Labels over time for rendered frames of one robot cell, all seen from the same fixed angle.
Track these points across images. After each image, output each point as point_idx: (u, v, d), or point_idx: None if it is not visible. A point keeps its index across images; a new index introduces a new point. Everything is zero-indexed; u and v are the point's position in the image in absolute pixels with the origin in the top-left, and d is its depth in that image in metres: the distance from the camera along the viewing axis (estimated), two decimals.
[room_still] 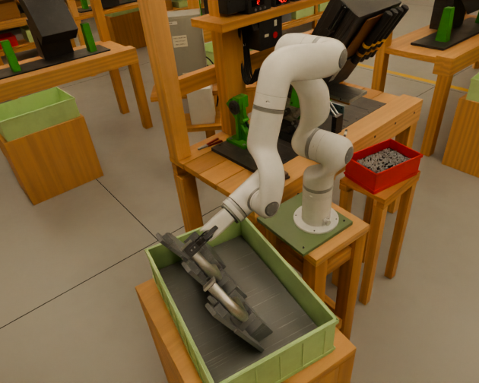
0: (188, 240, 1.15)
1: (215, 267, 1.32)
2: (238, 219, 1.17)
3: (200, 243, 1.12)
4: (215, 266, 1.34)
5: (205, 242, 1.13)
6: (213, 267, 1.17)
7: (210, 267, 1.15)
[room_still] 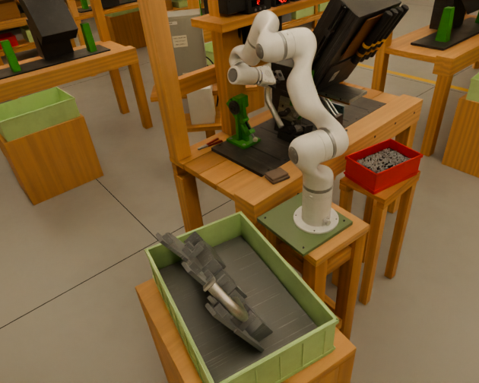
0: (277, 74, 1.99)
1: (275, 115, 2.06)
2: None
3: None
4: (277, 118, 2.06)
5: None
6: (266, 89, 2.07)
7: None
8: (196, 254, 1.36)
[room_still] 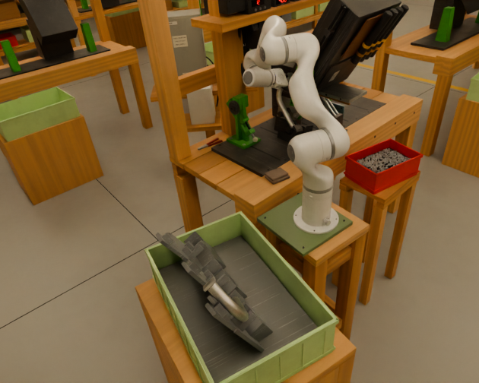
0: (290, 76, 2.06)
1: (287, 116, 2.14)
2: None
3: None
4: (288, 119, 2.13)
5: None
6: (278, 90, 2.14)
7: None
8: (196, 254, 1.36)
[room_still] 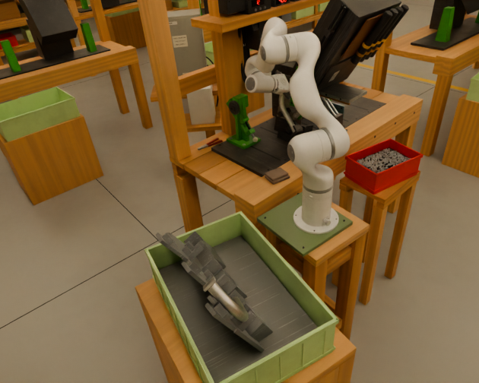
0: None
1: (290, 121, 2.13)
2: None
3: None
4: (291, 125, 2.13)
5: None
6: (280, 96, 2.13)
7: None
8: (196, 254, 1.36)
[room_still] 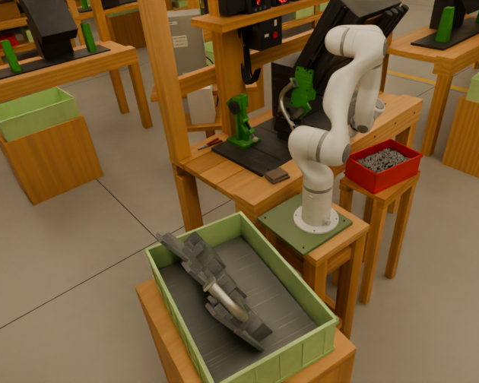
0: (292, 81, 2.06)
1: (290, 121, 2.13)
2: None
3: None
4: (291, 125, 2.13)
5: None
6: (280, 96, 2.13)
7: (280, 91, 2.14)
8: (196, 254, 1.36)
